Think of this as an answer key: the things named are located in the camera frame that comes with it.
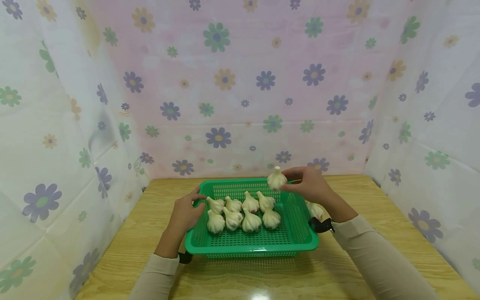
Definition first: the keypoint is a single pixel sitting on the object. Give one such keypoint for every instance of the person's left hand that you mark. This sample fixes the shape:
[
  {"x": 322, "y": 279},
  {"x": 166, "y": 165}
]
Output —
[{"x": 184, "y": 216}]

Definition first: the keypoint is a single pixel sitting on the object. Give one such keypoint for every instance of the person's right hand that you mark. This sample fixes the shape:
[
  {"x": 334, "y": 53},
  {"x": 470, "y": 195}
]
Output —
[{"x": 313, "y": 186}]

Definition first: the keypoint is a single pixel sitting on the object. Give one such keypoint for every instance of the person's left fingers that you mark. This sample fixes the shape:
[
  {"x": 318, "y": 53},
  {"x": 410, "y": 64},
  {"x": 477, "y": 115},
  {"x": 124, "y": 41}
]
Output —
[{"x": 197, "y": 193}]

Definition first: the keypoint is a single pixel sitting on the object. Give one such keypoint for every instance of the person's right index finger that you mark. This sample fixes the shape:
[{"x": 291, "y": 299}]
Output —
[{"x": 294, "y": 171}]

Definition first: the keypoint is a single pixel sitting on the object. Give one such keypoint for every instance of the person's left thumb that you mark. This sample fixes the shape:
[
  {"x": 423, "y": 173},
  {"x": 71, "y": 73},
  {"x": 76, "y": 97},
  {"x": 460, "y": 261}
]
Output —
[{"x": 200, "y": 209}]

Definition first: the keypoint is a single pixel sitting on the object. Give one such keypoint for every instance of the person's right thumb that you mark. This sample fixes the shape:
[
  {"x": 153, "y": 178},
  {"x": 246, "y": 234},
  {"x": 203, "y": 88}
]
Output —
[{"x": 289, "y": 187}]

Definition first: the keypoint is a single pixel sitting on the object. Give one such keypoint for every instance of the single white garlic bulb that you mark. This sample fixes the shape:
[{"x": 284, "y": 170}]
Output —
[
  {"x": 276, "y": 179},
  {"x": 315, "y": 211}
]

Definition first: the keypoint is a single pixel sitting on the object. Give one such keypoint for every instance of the green plastic basket tray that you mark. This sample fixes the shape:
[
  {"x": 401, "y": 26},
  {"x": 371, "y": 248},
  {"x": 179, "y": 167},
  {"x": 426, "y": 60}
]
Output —
[{"x": 258, "y": 243}]

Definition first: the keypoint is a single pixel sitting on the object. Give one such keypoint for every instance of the person's left forearm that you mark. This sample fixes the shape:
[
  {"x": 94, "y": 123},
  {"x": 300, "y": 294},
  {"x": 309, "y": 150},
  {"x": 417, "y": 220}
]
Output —
[{"x": 159, "y": 271}]

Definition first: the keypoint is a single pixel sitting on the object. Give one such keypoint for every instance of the person's right forearm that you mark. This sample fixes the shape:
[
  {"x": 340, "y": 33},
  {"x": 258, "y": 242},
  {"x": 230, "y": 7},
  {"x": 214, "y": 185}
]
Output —
[{"x": 371, "y": 254}]

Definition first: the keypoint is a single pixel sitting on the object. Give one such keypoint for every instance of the black wrist band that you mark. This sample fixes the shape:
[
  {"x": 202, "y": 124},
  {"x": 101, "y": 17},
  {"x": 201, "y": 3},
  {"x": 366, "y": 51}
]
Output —
[
  {"x": 185, "y": 257},
  {"x": 319, "y": 225}
]

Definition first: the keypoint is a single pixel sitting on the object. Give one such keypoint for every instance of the pile of garlic bulbs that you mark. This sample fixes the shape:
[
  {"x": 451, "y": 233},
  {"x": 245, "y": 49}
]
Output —
[{"x": 251, "y": 221}]

